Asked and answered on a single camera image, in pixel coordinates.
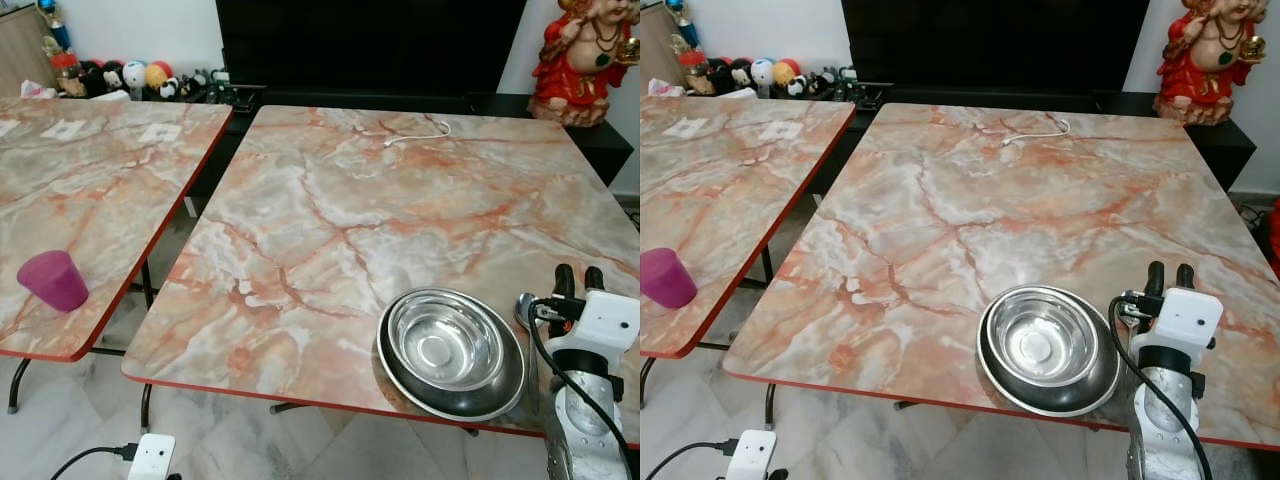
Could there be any purple plastic cup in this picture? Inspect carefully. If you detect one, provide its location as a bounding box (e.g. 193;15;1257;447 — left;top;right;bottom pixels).
16;250;91;314
640;248;699;310

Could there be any large steel dish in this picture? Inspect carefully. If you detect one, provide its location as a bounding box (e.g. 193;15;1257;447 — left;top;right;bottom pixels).
975;285;1122;419
375;287;529;423

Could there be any small steel bowl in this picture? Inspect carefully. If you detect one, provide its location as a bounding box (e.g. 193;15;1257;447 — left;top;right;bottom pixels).
386;289;507;394
986;287;1102;390

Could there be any small marble-pattern folding table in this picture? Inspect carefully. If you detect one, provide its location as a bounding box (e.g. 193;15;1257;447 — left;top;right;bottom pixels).
640;94;858;407
0;96;235;415

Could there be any large marble-pattern folding table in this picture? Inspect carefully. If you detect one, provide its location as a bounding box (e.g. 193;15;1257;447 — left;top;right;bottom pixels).
121;103;641;448
721;101;1280;454

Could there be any red robed figurine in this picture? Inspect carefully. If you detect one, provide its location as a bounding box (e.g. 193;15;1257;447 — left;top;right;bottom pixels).
527;0;641;129
1152;0;1271;127

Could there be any red small toy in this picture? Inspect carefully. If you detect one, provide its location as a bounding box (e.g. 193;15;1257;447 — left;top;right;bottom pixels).
52;50;83;98
676;48;705;94

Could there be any wooden cabinet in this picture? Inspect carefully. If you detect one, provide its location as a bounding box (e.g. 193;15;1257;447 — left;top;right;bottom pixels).
0;4;58;98
640;2;683;93

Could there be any black mouse plush toy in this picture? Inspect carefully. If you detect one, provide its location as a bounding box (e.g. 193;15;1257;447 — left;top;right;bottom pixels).
78;60;127;98
712;57;757;93

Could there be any blue and gold trophy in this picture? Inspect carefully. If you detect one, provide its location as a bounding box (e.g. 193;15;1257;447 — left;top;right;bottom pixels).
37;0;74;56
664;0;697;51

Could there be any black television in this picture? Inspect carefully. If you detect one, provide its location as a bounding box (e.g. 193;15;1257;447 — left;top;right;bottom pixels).
215;0;529;99
840;0;1152;97

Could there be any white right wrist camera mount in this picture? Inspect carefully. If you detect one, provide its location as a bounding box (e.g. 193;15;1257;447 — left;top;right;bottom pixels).
1152;287;1225;353
566;289;641;358

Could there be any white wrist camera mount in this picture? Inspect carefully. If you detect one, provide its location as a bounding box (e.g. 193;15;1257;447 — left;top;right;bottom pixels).
566;289;641;358
726;429;779;480
1152;287;1225;353
127;432;178;480

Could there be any white cable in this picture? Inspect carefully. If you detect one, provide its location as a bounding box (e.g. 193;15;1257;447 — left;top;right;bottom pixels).
383;117;453;149
1002;117;1072;148

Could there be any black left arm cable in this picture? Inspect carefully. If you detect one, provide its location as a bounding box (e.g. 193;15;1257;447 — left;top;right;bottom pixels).
50;443;140;480
645;438;740;480

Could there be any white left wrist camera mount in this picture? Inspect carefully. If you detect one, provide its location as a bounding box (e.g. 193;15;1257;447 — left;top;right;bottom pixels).
726;429;779;480
127;432;178;480

